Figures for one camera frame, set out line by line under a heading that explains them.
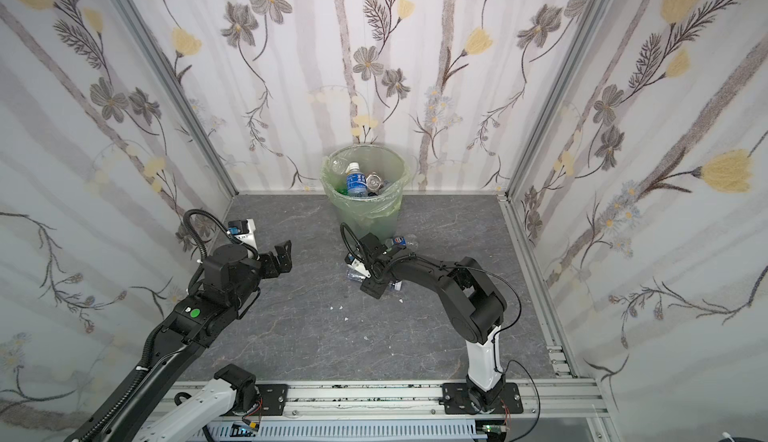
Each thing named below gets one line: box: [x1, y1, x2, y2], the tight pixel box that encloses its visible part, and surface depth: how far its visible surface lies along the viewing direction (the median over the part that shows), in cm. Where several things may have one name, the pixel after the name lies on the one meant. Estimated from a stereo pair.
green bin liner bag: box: [320, 144, 410, 218], surface depth 88 cm
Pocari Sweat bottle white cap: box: [345, 161, 368, 197], surface depth 91 cm
